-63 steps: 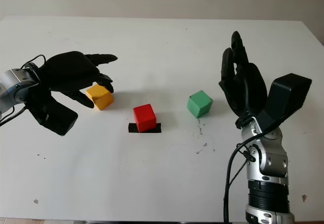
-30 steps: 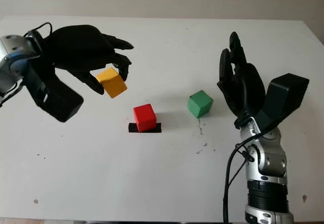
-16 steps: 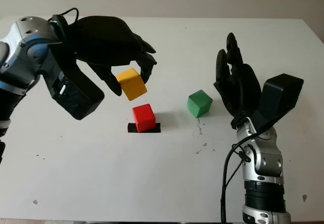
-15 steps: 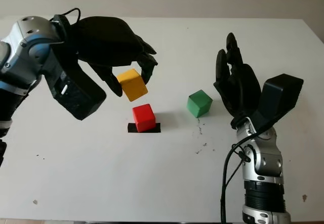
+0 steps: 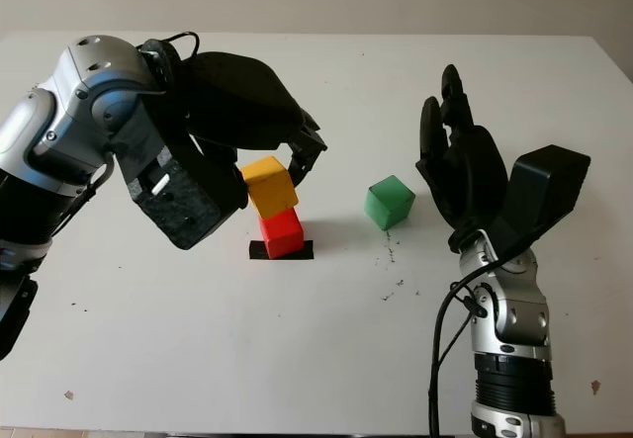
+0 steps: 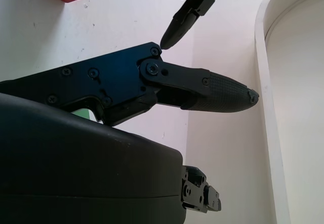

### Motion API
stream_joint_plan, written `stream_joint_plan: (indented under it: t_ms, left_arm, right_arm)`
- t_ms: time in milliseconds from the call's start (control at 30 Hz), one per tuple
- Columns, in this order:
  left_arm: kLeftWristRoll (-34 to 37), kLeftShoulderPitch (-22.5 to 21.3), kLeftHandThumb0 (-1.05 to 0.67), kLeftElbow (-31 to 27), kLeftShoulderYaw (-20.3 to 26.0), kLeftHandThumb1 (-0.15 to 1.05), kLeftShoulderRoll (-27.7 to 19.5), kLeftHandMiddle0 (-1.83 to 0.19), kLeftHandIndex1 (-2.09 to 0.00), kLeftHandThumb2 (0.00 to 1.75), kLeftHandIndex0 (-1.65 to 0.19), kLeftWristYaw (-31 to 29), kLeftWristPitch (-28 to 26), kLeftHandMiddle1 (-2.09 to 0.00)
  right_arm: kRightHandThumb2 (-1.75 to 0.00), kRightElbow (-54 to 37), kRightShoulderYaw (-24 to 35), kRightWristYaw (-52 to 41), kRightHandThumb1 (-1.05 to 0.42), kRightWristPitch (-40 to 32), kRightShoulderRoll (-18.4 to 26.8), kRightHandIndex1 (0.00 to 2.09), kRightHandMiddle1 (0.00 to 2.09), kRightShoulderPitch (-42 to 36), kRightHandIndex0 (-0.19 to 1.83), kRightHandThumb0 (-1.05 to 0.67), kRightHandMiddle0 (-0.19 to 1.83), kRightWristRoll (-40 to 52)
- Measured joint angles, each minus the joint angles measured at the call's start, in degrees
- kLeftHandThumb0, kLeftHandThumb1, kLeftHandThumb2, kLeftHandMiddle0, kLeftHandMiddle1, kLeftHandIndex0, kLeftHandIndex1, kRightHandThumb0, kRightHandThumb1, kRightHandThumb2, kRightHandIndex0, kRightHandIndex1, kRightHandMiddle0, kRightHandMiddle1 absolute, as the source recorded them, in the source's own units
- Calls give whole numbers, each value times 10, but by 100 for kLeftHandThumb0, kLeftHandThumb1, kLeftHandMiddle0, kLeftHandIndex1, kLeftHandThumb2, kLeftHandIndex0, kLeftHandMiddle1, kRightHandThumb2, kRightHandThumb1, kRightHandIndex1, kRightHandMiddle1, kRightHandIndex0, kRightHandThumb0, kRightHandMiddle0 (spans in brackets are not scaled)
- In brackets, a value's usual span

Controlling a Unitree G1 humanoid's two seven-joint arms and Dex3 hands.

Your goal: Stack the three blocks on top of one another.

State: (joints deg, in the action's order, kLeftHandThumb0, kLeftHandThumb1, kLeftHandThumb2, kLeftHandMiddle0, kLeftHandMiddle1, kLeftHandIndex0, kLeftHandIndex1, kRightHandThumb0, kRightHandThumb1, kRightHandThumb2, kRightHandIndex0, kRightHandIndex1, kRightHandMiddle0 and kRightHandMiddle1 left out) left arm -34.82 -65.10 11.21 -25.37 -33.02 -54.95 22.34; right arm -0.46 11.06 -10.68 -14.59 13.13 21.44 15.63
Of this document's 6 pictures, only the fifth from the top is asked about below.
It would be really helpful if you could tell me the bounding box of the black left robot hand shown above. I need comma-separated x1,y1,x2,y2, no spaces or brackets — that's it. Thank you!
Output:
165,51,329,211

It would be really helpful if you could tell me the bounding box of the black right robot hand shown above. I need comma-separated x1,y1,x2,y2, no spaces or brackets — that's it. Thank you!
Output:
414,64,511,255

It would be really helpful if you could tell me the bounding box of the green wooden block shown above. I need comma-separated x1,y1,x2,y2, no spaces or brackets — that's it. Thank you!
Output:
364,174,416,232

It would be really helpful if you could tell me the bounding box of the yellow wooden block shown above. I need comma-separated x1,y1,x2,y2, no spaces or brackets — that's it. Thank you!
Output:
239,156,301,219

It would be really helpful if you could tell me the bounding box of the red wooden block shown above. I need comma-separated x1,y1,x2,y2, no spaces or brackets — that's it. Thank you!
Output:
258,207,305,261

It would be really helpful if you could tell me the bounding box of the black tape mark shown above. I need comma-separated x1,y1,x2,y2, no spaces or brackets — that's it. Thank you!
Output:
247,239,316,263

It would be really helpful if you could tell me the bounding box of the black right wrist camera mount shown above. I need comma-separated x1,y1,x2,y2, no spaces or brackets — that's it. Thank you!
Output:
487,143,592,262

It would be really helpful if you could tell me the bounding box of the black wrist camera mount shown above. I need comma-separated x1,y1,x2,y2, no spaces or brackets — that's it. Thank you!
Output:
112,111,249,251
487,143,592,262

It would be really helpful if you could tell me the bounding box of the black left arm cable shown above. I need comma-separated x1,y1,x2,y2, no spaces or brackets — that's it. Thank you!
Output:
46,31,202,249

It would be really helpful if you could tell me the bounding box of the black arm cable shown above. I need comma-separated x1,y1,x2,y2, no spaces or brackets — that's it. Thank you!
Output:
46,31,202,249
425,254,500,438

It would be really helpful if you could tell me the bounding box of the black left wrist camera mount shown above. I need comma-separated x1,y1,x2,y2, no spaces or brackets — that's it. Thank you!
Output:
112,111,249,251

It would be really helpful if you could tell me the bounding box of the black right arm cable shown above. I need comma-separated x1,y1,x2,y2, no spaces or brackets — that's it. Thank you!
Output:
425,254,500,438

